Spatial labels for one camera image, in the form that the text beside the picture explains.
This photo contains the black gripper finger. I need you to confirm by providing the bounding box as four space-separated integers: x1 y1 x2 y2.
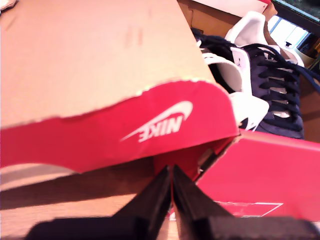
112 164 173 227
172 163 234 226

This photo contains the red cardboard shoebox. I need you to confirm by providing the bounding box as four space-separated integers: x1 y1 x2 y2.
0 0 320 225

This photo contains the white game controller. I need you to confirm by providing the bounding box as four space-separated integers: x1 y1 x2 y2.
276 39 317 68

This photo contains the large black computer monitor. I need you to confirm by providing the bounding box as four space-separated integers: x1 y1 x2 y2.
271 0 320 25

